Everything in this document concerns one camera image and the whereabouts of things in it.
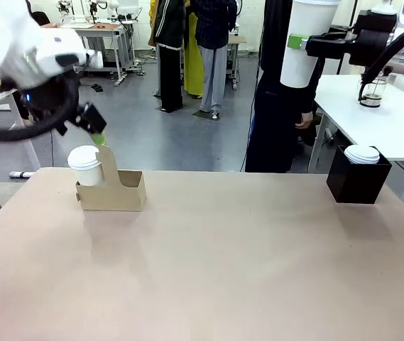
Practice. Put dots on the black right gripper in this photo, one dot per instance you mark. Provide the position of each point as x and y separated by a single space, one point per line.
372 39

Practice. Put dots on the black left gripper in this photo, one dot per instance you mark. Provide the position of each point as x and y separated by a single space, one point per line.
89 119

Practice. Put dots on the tall white paper cup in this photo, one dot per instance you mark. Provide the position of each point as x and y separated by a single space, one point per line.
304 60

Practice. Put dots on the white lidded paper cup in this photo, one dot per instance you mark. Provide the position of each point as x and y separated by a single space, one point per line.
85 165

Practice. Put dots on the brown cardboard cup carrier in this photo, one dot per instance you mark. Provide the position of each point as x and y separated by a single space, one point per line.
116 195

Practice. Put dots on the glass french press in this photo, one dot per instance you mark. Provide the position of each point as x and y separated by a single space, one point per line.
371 93

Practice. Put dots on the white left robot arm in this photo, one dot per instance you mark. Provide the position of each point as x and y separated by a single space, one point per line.
13 46

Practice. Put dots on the stack of white cup lids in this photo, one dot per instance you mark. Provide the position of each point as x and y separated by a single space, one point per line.
361 154

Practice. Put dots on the person left hand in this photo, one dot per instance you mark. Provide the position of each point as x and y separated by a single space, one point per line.
305 120

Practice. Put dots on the black objects on floor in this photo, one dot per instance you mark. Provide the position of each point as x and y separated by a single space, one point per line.
97 87

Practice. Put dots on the person in black hoodie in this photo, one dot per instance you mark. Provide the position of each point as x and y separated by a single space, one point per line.
272 117

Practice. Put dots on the white side table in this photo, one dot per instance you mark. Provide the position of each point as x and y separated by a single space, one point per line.
382 124

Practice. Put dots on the grey background workbench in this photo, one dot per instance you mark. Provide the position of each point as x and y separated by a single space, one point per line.
109 35

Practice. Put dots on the bystander in black clothes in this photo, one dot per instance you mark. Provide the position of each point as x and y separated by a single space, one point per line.
169 53

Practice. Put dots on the bystander in grey trousers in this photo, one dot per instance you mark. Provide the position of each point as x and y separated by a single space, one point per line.
214 53

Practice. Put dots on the bystander in yellow garment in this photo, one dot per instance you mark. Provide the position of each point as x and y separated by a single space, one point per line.
192 67

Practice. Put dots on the background white robot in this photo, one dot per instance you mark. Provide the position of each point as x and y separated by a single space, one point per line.
81 10

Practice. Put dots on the black open box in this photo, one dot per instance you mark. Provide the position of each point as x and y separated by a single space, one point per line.
356 184

